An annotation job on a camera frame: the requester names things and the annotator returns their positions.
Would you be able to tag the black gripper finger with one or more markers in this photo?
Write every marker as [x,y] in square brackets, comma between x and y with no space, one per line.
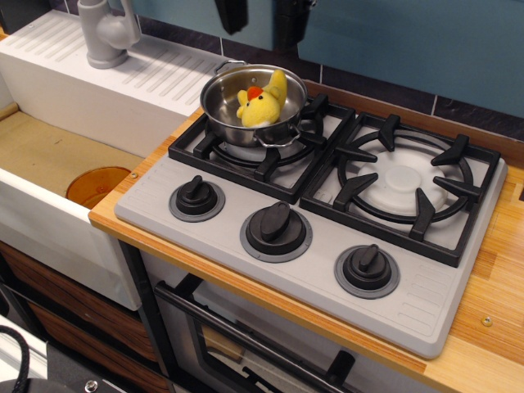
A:
[233,14]
[290,22]

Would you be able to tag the yellow stuffed duck toy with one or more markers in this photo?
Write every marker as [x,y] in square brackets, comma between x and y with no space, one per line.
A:
[260,107]

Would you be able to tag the stainless steel pot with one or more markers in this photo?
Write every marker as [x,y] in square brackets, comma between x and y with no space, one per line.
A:
[219,102]

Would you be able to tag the grey toy faucet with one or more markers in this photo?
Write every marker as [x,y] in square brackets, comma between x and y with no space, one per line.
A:
[107,37]

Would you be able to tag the black left burner grate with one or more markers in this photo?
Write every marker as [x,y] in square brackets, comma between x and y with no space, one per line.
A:
[279,172]

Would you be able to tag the black burner grate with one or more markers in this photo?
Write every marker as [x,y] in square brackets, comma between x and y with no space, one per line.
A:
[279,172]
[418,190]

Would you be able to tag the white right burner cap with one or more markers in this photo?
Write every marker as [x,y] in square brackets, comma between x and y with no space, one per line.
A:
[399,175]

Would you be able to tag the black left stove knob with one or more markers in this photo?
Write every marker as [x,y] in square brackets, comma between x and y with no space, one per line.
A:
[196,201]

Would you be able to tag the black stove knob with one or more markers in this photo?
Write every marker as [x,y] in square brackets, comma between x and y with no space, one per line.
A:
[196,201]
[367,272]
[276,234]

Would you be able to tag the white toy sink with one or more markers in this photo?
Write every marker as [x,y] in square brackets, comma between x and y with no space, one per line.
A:
[64,118]

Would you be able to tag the grey toy stove top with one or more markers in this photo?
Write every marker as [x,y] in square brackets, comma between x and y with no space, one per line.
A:
[417,315]

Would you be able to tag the black middle stove knob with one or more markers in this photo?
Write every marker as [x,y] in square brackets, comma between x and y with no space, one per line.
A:
[276,234]

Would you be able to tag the black right burner grate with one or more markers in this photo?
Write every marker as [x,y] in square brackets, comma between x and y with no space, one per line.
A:
[418,190]

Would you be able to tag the orange plastic drain disc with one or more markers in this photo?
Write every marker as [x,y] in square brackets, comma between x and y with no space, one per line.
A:
[91,187]

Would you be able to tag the black right stove knob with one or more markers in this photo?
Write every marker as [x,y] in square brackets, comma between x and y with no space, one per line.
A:
[367,272]

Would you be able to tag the toy oven door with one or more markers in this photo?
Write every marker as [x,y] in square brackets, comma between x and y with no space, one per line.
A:
[237,346]

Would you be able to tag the wooden drawer cabinet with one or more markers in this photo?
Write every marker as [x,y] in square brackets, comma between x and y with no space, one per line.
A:
[100,333]

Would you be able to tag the black oven door handle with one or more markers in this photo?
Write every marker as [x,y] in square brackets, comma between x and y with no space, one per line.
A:
[182,298]

